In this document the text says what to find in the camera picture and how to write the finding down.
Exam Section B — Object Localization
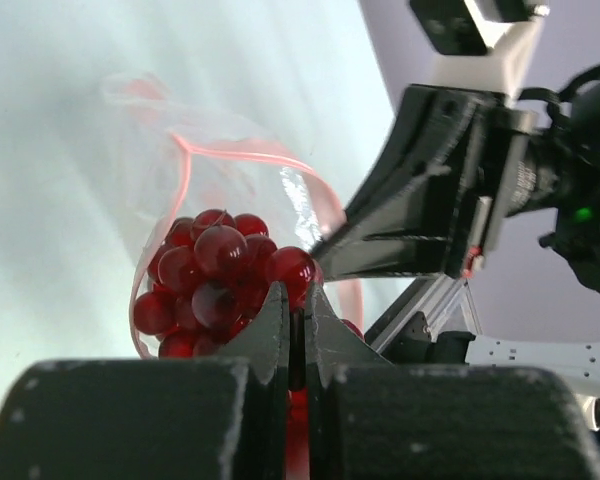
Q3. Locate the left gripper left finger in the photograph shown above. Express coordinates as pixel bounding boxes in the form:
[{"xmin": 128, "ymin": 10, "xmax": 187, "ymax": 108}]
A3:
[{"xmin": 0, "ymin": 283, "xmax": 290, "ymax": 479}]

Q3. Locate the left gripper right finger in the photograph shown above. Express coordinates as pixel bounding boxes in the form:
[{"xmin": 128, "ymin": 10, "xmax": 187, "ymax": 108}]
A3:
[{"xmin": 304, "ymin": 285, "xmax": 600, "ymax": 479}]

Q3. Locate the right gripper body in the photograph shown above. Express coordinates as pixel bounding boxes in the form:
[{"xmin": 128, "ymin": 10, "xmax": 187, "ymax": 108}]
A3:
[{"xmin": 444, "ymin": 107, "xmax": 565, "ymax": 279}]

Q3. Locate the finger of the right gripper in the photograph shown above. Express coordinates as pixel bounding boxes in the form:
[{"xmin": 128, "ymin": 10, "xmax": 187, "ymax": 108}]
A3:
[{"xmin": 312, "ymin": 85, "xmax": 480, "ymax": 281}]

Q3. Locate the red grape bunch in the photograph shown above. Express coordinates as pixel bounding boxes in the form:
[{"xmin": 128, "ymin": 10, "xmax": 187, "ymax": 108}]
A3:
[{"xmin": 132, "ymin": 208, "xmax": 366, "ymax": 480}]

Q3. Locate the clear pink-dotted zip bag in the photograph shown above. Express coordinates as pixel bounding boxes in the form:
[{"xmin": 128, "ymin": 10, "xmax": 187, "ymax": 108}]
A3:
[{"xmin": 99, "ymin": 72, "xmax": 366, "ymax": 361}]

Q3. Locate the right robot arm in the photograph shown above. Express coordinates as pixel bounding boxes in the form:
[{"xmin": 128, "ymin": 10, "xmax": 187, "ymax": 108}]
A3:
[{"xmin": 312, "ymin": 64, "xmax": 600, "ymax": 293}]

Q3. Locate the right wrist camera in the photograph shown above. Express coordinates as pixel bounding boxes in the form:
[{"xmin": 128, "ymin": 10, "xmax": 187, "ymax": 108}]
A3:
[{"xmin": 408, "ymin": 0, "xmax": 550, "ymax": 103}]

